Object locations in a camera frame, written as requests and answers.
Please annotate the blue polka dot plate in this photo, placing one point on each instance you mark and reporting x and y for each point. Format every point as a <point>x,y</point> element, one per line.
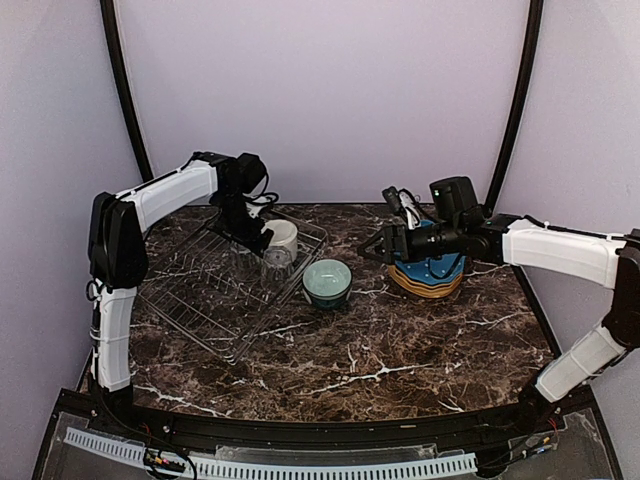
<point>435,267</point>

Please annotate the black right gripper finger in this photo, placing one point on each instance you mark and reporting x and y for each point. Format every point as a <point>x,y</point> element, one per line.
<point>377,240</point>
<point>376,254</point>

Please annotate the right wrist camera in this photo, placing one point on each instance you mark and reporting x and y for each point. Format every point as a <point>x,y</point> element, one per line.
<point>403,204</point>

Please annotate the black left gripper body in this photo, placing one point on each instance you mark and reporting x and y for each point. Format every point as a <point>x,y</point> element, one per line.
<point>235,221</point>

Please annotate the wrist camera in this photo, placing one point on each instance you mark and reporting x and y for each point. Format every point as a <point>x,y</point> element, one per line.
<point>252,172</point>
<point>403,204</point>

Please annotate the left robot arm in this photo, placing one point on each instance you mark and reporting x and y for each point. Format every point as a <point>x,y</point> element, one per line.
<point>119,262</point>

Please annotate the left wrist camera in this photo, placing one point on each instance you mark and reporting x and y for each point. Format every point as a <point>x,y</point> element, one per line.
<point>252,172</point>

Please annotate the green ribbed ceramic bowl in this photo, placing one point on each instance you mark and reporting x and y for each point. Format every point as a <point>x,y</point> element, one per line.
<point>327,284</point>

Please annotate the white slotted cable duct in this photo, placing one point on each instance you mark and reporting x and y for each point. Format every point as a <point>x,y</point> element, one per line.
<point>253,463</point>

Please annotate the clear plastic tumbler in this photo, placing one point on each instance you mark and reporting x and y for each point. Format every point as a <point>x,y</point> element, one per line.
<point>276,268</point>

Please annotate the black aluminium front rail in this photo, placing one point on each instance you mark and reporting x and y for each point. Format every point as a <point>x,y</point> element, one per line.
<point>483,429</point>

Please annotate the wire dish rack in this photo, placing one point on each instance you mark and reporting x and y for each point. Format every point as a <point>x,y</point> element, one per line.
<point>203,291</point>

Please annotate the white ribbed ceramic mug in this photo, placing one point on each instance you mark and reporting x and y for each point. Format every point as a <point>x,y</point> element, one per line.
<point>285,235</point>

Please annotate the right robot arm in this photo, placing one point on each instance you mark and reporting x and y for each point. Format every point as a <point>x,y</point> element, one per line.
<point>606,261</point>

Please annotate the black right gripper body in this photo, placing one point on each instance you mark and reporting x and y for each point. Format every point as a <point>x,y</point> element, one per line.
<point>398,231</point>

